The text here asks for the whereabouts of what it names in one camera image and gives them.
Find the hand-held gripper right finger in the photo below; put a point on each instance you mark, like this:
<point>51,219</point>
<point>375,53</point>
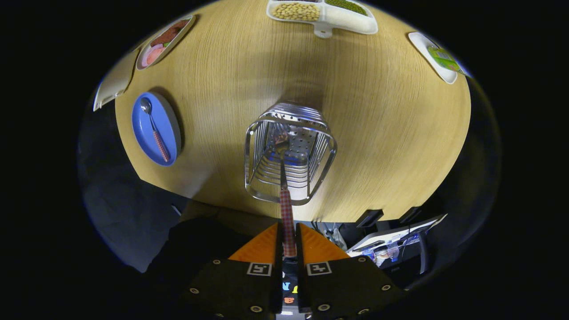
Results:
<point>346,289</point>

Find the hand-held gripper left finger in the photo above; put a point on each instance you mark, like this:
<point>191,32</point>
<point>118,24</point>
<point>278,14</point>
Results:
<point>235,289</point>

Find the black table clamp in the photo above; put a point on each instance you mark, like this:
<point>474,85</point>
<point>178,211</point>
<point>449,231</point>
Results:
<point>369,218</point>
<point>410,214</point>

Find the blue plate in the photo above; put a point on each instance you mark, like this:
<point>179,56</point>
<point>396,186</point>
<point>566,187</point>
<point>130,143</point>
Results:
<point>166,120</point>

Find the white toaster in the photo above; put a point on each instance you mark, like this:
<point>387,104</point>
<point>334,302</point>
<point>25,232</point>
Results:
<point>115,82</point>

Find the pink ham slice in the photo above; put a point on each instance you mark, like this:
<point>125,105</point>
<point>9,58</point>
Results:
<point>158,47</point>
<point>153,58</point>

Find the green label metal bottle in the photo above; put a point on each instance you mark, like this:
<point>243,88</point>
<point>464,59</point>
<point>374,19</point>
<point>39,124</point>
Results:
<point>444,60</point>

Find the small white saucer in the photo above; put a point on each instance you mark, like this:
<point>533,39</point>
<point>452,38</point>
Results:
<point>422,46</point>

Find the white oval plate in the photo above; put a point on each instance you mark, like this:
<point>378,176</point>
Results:
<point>182,33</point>

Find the white divided dish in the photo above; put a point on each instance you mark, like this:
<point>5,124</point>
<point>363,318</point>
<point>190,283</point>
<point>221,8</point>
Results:
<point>346,24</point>

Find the brown steak piece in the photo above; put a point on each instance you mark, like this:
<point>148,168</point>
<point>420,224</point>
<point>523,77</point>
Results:
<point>171,32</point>

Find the pile of yellow beans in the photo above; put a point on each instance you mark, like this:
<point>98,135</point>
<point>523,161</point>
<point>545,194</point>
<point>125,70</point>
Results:
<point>295,11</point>

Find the pile of green beans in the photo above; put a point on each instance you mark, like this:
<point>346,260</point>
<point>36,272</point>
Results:
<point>346,6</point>

